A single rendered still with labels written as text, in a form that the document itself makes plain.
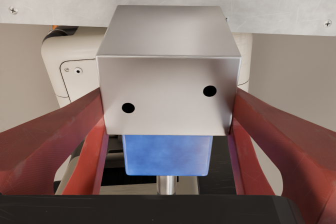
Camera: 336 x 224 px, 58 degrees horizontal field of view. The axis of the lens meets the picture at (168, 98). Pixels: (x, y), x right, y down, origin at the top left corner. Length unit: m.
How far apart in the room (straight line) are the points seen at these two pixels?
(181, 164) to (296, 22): 0.18
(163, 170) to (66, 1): 0.17
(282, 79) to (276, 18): 1.04
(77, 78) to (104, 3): 0.68
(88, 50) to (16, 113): 0.68
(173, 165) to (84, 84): 0.80
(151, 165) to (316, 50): 1.18
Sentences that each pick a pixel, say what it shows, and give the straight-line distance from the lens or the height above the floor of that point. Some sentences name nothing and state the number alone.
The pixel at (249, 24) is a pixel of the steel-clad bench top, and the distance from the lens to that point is 0.28.
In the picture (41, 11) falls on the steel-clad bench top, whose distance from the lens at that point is 0.28.
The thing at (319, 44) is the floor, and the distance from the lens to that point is 1.29.
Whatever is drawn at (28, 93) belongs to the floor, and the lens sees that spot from 1.39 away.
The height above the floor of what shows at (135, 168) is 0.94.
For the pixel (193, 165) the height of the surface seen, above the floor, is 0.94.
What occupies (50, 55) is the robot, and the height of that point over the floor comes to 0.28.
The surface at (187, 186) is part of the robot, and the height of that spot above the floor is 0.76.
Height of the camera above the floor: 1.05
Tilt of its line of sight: 55 degrees down
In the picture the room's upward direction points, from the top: 180 degrees clockwise
